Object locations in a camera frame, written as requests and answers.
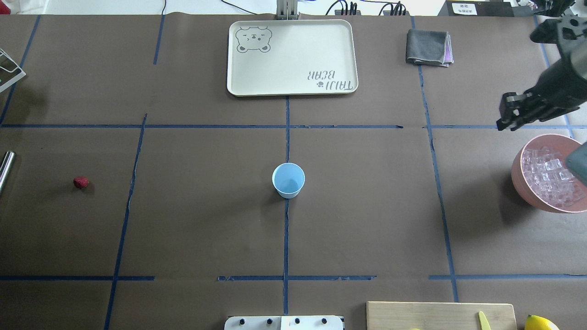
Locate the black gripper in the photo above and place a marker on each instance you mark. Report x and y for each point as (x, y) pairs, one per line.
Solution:
(556, 84)

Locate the pink bowl of ice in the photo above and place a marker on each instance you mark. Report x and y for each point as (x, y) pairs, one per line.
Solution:
(542, 177)

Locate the light blue cup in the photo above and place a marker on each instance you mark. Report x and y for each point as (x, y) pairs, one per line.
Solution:
(288, 180)

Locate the white cup rack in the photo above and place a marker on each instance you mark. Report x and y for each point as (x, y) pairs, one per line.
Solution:
(10, 71)

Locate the folded grey cloth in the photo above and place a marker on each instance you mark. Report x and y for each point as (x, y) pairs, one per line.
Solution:
(432, 48)

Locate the black box with label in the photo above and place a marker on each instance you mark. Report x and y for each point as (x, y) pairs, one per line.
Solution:
(479, 8)

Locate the yellow lemon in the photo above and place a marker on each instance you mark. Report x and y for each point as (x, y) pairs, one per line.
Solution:
(535, 322)

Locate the yellow plastic knife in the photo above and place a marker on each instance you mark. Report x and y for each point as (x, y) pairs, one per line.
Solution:
(483, 321)

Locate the bamboo cutting board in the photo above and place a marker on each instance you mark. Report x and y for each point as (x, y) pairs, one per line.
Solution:
(438, 315)

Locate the cream bear tray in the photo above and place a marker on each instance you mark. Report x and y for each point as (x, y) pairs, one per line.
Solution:
(291, 57)

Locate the white pillar with base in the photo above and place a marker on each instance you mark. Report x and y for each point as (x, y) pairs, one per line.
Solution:
(285, 322)

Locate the red strawberry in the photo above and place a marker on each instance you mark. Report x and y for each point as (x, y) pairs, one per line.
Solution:
(81, 182)

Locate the steel muddler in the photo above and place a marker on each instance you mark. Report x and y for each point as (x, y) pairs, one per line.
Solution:
(5, 168)

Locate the aluminium frame post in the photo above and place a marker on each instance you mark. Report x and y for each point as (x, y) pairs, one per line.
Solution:
(287, 10)

